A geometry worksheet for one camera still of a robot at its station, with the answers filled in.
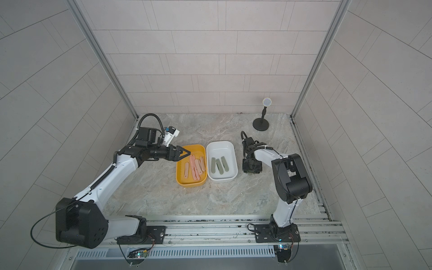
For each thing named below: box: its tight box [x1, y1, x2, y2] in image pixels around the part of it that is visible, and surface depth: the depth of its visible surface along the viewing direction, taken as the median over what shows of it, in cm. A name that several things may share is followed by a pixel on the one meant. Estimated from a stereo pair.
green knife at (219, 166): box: [216, 158, 224, 175], surface depth 93 cm
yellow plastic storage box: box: [175, 144, 208, 188], surface depth 91 cm
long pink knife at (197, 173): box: [191, 154, 201, 181], surface depth 91 cm
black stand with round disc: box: [252, 97, 273, 132], surface depth 113 cm
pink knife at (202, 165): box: [199, 155, 206, 172], surface depth 93 cm
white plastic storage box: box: [205, 140, 238, 181], surface depth 95 cm
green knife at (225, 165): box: [221, 155, 229, 172], surface depth 94 cm
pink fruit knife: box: [184, 162, 189, 179], surface depth 92 cm
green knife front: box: [210, 157, 216, 174], surface depth 95 cm
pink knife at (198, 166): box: [194, 158, 203, 175], surface depth 93 cm
